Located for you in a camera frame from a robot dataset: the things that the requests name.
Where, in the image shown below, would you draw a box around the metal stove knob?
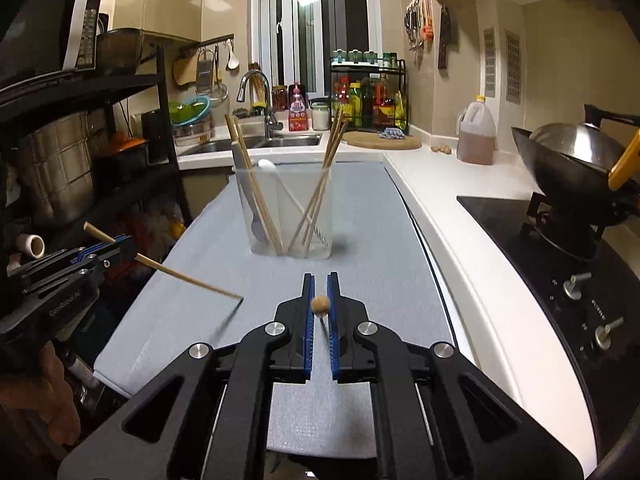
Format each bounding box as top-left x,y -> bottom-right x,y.
562,274 -> 591,301
594,317 -> 626,351

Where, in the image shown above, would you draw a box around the black glass gas stove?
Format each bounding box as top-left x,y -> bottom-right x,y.
457,194 -> 640,441

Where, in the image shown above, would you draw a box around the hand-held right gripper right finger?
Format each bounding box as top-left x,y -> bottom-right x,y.
326,272 -> 584,480

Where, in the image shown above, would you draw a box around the row of green-lid spice jars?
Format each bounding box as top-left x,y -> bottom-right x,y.
332,48 -> 399,66

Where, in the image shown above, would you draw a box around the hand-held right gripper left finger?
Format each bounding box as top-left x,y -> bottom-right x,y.
57,272 -> 316,480

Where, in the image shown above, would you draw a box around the black spice rack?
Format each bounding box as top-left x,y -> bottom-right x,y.
329,57 -> 409,131

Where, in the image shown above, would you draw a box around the clear plastic container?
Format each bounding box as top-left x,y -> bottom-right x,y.
233,162 -> 334,260

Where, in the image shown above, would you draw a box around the wooden sticks bundle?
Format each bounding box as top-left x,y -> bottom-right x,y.
249,62 -> 266,106

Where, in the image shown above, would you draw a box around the hanging wooden board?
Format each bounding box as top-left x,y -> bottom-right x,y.
172,54 -> 201,86

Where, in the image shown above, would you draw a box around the large steel stockpot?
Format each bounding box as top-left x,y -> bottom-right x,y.
14,112 -> 99,226

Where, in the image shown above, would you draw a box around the black wall rail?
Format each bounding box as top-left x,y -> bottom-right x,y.
177,33 -> 236,59

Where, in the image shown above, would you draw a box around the row of sauce bottles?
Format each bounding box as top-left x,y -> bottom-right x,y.
332,73 -> 407,130

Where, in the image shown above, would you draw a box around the window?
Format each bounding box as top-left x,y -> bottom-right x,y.
249,0 -> 384,106

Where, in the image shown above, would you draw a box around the plastic oil jug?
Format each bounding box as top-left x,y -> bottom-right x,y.
455,94 -> 497,166

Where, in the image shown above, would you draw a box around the white spoon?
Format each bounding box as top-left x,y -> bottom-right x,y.
257,158 -> 307,216

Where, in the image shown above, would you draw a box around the hanging wire strainer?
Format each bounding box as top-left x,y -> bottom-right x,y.
209,79 -> 230,109

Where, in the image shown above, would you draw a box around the dark glass bowl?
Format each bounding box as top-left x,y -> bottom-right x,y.
94,28 -> 146,76

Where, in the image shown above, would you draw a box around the steel pot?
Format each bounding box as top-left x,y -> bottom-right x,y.
172,119 -> 214,147

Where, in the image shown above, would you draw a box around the green and blue colanders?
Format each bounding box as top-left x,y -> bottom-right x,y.
167,97 -> 211,129

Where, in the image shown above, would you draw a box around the red dish soap bottle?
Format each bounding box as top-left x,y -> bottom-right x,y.
287,82 -> 310,133

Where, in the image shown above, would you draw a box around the microwave oven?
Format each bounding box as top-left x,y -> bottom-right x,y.
0,0 -> 104,96

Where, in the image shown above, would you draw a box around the wooden chopstick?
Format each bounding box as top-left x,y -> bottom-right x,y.
301,110 -> 347,256
289,105 -> 344,252
83,222 -> 245,304
224,114 -> 279,255
310,295 -> 332,342
233,113 -> 285,254
299,118 -> 350,257

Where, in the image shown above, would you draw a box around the hanging metal grater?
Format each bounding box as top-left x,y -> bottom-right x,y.
196,47 -> 214,94

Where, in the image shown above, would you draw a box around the black appliance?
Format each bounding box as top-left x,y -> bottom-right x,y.
141,109 -> 174,164

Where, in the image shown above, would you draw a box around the wall vent grille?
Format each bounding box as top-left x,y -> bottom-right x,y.
482,27 -> 497,99
503,29 -> 522,106

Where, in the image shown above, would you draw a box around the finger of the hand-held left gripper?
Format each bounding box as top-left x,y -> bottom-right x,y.
21,241 -> 137,302
9,235 -> 129,282

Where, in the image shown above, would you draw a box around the steel faucet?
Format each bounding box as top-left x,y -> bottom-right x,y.
236,69 -> 284,139

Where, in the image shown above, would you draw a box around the steel double sink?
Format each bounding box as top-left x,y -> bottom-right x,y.
182,132 -> 324,156

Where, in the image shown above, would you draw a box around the grey foam mat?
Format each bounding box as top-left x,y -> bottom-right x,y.
93,159 -> 459,461

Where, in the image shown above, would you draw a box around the black wok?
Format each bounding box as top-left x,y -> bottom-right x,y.
510,124 -> 640,227

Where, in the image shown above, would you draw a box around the hanging cleaver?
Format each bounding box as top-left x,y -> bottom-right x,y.
437,4 -> 454,71

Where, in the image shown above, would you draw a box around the black shelf rack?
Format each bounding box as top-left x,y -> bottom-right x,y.
0,35 -> 194,281

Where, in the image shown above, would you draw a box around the person's left hand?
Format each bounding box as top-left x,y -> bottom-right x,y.
29,344 -> 84,444

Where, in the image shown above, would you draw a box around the white tube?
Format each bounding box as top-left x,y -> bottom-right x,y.
14,233 -> 47,261

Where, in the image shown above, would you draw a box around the black pot with orange lid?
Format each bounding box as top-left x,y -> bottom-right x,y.
97,132 -> 151,186

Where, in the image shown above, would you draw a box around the hanging kitchen tools on hooks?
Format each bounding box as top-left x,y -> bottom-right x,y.
403,0 -> 435,51

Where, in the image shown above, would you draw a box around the round wooden cutting board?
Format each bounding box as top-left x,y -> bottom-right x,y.
342,129 -> 424,151

